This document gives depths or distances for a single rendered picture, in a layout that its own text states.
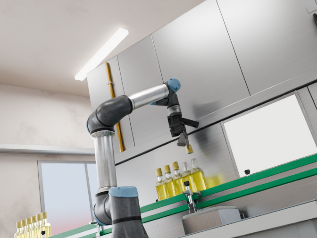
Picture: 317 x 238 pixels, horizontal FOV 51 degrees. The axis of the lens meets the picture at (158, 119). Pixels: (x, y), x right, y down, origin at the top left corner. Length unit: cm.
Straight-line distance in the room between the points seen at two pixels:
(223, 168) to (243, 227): 101
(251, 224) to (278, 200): 73
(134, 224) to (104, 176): 28
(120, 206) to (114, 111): 42
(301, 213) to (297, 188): 77
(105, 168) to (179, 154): 61
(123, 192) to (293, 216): 73
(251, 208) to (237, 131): 45
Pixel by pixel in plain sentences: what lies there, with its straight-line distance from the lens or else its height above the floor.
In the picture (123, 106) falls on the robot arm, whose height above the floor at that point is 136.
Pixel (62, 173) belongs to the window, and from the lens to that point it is 503.
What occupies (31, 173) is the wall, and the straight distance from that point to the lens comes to 488.
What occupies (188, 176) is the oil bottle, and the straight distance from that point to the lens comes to 178.
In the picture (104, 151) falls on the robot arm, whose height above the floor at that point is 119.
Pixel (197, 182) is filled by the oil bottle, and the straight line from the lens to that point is 175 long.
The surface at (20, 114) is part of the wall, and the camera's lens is 515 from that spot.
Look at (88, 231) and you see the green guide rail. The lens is 205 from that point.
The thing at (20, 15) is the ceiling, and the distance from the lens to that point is 413.
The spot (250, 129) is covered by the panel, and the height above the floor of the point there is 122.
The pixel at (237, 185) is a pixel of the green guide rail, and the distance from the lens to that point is 165.
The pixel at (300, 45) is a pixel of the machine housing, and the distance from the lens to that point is 193.
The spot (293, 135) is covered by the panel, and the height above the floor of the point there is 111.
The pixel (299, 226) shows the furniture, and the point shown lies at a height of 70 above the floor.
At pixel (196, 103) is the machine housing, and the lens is 203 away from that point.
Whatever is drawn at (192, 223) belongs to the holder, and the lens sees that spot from 142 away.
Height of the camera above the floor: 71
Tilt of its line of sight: 22 degrees up
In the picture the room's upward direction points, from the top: 13 degrees counter-clockwise
